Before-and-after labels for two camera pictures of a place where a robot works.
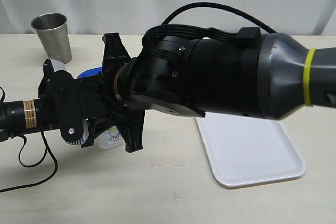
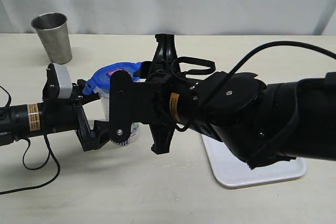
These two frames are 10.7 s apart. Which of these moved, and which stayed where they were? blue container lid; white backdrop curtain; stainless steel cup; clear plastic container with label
Moved: clear plastic container with label; blue container lid
Stayed: stainless steel cup; white backdrop curtain
